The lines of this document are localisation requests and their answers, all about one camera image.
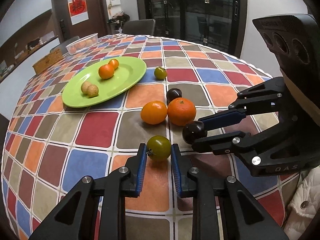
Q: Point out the black camera box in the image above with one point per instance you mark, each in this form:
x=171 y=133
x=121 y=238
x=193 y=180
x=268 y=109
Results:
x=294 y=40

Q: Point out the dark chair far end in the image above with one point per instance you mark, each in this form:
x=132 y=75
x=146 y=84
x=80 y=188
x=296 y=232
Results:
x=63 y=45

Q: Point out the smooth orange citrus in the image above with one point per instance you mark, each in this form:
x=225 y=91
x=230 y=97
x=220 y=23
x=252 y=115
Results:
x=154 y=112

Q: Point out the large orange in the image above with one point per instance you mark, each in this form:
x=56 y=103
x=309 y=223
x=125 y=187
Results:
x=106 y=71

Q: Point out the orange tangerine round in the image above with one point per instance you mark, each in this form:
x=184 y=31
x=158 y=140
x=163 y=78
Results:
x=181 y=111

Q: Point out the red character door poster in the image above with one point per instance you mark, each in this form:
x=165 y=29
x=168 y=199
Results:
x=78 y=11

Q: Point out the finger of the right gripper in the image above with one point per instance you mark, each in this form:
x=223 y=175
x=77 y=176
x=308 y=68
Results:
x=223 y=119
x=218 y=144

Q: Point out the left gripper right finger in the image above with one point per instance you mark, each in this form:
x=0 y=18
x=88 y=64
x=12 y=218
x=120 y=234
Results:
x=185 y=187

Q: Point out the dark chair right side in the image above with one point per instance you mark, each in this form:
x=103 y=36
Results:
x=139 y=27

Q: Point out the brown longan fruit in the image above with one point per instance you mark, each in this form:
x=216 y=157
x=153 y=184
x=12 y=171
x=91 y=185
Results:
x=92 y=91
x=84 y=87

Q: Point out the black glass sliding door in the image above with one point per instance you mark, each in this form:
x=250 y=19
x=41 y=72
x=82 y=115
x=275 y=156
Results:
x=219 y=24

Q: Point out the dark wooden door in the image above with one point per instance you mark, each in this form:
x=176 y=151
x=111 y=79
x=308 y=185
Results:
x=97 y=22

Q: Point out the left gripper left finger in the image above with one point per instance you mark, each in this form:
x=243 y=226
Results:
x=137 y=165

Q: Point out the colourful checkered tablecloth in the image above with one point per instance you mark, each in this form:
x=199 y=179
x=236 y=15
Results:
x=49 y=146

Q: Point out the green tomato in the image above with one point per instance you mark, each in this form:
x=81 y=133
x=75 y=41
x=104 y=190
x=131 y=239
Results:
x=158 y=148
x=160 y=73

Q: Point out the dark plum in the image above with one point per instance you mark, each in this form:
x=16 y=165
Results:
x=192 y=131
x=173 y=94

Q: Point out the white jacket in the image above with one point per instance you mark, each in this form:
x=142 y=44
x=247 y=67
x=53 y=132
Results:
x=304 y=205

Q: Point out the small orange kumquat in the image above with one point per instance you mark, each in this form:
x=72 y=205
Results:
x=114 y=63

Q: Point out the clear plastic fruit container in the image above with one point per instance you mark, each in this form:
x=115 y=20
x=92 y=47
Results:
x=82 y=44

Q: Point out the green plate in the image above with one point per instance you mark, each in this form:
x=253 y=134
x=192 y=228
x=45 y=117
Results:
x=130 y=72

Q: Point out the woven brown box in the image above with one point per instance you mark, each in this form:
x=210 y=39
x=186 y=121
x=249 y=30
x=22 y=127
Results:
x=47 y=61

